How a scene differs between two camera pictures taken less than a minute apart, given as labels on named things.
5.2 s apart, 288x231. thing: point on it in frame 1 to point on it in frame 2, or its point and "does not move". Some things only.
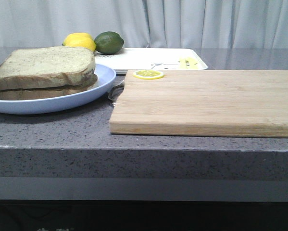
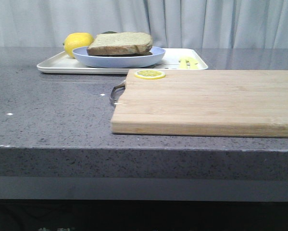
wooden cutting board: x=251 y=103 does not move
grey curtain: x=188 y=24 does not move
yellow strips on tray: x=193 y=63 does not move
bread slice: x=90 y=82 to x=144 y=53
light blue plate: x=106 y=78 to x=82 y=55
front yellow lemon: x=80 y=40 does not move
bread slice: x=51 y=66 to x=119 y=43
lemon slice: x=148 y=74 does not move
